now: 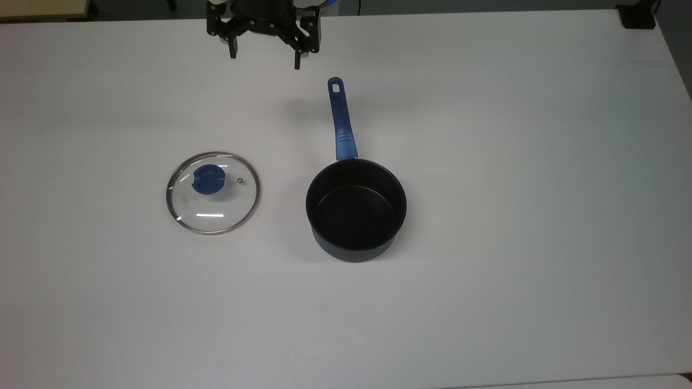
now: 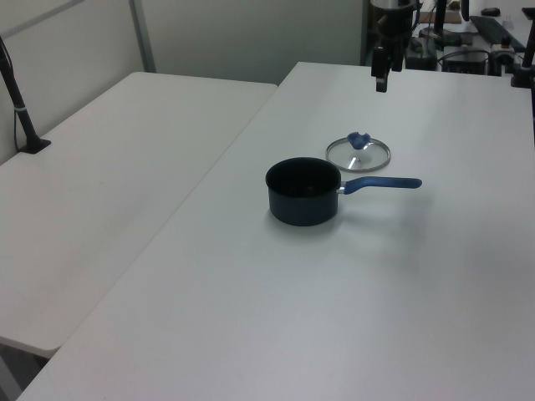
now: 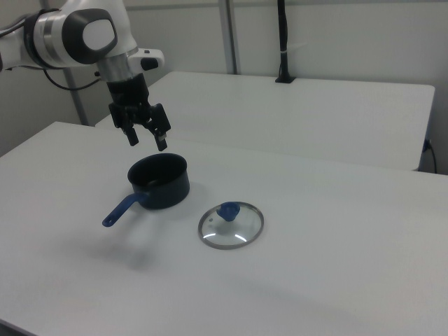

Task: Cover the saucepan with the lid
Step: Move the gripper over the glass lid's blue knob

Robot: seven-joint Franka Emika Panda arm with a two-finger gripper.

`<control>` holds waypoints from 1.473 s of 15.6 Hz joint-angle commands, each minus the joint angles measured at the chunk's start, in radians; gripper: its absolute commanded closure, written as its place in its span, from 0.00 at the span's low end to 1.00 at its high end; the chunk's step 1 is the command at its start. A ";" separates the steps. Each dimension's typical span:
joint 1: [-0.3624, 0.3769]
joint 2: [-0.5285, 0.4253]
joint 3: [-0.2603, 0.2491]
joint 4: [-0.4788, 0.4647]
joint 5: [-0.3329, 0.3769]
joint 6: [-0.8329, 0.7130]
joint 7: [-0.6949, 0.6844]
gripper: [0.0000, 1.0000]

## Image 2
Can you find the Panda gripper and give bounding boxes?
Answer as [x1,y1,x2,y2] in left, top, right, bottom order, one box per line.
[371,7,415,94]

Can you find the glass lid with blue knob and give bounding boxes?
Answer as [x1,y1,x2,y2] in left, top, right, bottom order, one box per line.
[324,130,393,174]

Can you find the black monitor stand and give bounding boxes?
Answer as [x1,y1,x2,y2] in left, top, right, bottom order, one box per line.
[418,0,466,48]

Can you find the black computer case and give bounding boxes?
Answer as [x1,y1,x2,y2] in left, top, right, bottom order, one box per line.
[441,48,491,75]

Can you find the black keyboard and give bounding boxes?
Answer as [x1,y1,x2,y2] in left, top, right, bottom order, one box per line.
[469,14,527,50]

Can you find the white side table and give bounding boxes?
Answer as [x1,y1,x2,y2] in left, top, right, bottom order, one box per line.
[0,71,279,353]

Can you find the black camera stand pole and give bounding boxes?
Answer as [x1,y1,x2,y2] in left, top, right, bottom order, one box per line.
[0,34,53,157]
[509,23,535,89]

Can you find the dark saucepan with blue handle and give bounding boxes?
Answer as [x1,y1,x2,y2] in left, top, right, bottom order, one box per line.
[264,156,423,228]

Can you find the grey metal partition post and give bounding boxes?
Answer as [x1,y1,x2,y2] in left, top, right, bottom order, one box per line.
[128,0,157,74]

